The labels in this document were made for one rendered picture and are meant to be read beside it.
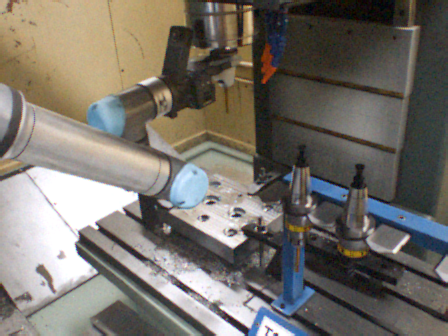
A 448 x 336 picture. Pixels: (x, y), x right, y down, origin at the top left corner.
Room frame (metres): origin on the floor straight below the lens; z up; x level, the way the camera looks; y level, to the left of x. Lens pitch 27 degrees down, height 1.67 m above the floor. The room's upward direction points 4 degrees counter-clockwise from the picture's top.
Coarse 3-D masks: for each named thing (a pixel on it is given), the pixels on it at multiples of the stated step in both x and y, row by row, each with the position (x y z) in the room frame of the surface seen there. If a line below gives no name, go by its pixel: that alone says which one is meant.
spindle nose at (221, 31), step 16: (192, 16) 0.94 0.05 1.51; (208, 16) 0.92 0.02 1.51; (224, 16) 0.91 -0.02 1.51; (240, 16) 0.92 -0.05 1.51; (256, 16) 0.96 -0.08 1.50; (208, 32) 0.92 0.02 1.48; (224, 32) 0.91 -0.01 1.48; (240, 32) 0.92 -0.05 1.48; (256, 32) 0.95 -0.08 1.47; (208, 48) 0.92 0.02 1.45; (224, 48) 0.92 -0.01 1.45
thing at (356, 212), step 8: (352, 184) 0.61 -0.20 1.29; (352, 192) 0.60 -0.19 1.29; (360, 192) 0.59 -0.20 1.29; (352, 200) 0.60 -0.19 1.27; (360, 200) 0.59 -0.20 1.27; (344, 208) 0.61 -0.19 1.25; (352, 208) 0.59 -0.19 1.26; (360, 208) 0.59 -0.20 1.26; (368, 208) 0.60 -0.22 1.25; (344, 216) 0.60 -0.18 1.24; (352, 216) 0.59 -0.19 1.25; (360, 216) 0.59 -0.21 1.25; (368, 216) 0.60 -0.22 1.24; (344, 224) 0.60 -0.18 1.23; (352, 224) 0.59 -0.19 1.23; (360, 224) 0.59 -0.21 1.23; (368, 224) 0.59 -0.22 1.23
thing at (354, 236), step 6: (336, 216) 0.62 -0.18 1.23; (336, 222) 0.61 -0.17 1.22; (372, 222) 0.60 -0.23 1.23; (336, 228) 0.61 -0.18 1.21; (342, 228) 0.60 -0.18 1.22; (348, 228) 0.59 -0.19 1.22; (366, 228) 0.59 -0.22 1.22; (372, 228) 0.58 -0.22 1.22; (336, 234) 0.60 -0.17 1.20; (342, 234) 0.60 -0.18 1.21; (348, 234) 0.58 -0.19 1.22; (354, 234) 0.58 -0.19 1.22; (360, 234) 0.58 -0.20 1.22; (366, 234) 0.58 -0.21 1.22; (348, 240) 0.58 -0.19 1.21; (354, 240) 0.58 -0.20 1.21; (360, 240) 0.58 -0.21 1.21
